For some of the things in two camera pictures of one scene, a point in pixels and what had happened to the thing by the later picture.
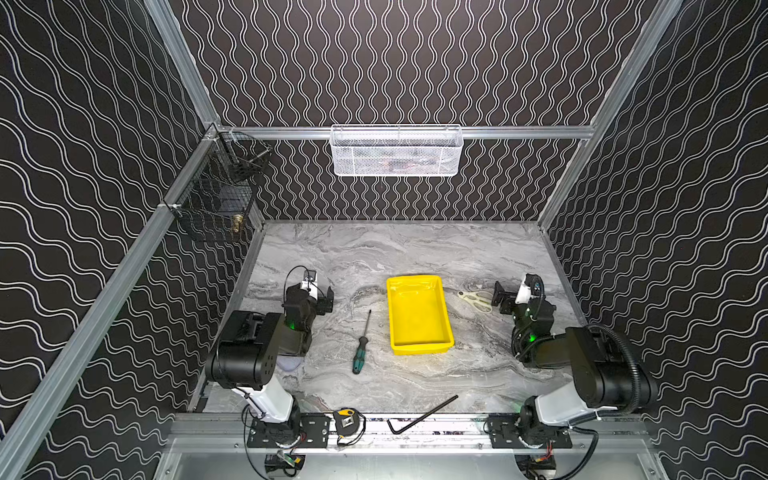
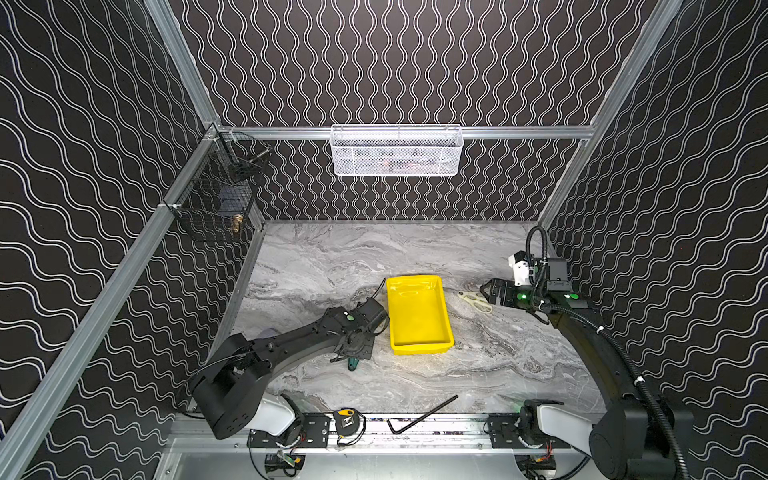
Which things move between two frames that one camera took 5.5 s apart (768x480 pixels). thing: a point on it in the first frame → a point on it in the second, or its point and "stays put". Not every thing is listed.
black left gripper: [321, 302] → [372, 312]
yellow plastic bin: [420, 320] stays put
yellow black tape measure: [350, 425] stays put
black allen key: [421, 417] stays put
